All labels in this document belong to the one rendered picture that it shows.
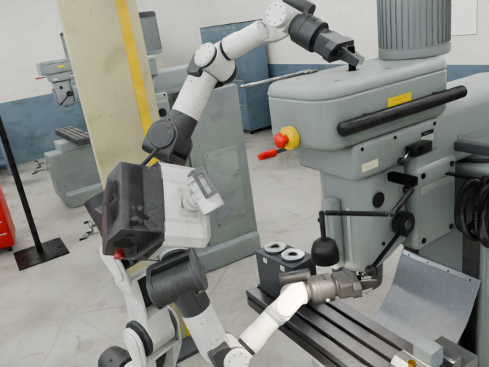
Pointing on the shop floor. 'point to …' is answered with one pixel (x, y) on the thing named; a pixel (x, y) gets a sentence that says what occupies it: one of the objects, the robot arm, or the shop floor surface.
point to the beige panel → (114, 91)
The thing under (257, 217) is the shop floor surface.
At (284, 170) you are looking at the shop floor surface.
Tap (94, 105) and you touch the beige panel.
